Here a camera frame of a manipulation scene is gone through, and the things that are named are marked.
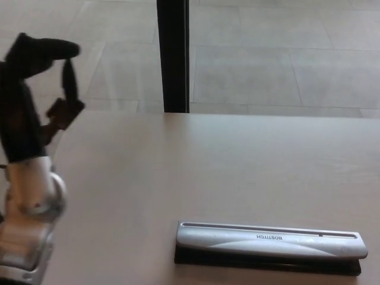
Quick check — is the black vertical window frame post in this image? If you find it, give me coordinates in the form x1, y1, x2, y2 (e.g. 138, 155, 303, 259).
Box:
156, 0, 191, 114

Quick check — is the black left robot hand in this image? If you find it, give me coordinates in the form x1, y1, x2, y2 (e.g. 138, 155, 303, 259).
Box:
0, 32, 86, 165

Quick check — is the silver Bostitch hole punch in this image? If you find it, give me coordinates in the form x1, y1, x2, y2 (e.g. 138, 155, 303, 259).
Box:
173, 220, 369, 277

